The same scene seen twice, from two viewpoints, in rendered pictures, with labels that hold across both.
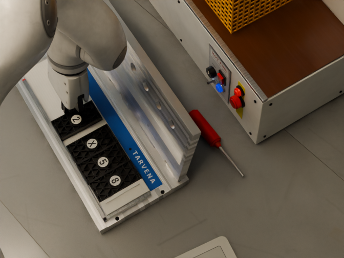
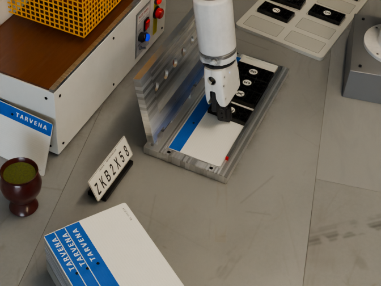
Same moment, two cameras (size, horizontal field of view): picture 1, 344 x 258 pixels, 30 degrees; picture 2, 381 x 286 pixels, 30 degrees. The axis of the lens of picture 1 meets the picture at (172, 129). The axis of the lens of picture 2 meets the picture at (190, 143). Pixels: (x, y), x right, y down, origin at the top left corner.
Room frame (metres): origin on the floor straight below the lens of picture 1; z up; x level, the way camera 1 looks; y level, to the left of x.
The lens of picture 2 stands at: (1.61, 1.06, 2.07)
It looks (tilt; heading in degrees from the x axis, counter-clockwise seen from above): 44 degrees down; 225
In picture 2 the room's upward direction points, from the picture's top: 6 degrees clockwise
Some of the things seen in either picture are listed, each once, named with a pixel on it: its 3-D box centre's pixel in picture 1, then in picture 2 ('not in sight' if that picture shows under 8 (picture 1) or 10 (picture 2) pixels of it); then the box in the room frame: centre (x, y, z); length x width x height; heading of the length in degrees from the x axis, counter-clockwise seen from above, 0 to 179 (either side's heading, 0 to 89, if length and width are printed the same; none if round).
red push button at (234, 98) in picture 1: (236, 101); (159, 13); (0.60, -0.13, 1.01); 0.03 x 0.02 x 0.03; 25
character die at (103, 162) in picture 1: (103, 163); (246, 84); (0.53, 0.15, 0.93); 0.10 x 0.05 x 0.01; 115
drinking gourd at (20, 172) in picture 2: not in sight; (21, 188); (1.18, 0.14, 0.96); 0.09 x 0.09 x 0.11
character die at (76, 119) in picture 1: (77, 120); (229, 111); (0.64, 0.20, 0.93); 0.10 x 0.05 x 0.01; 115
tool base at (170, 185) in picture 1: (93, 122); (221, 105); (0.63, 0.16, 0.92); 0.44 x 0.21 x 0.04; 25
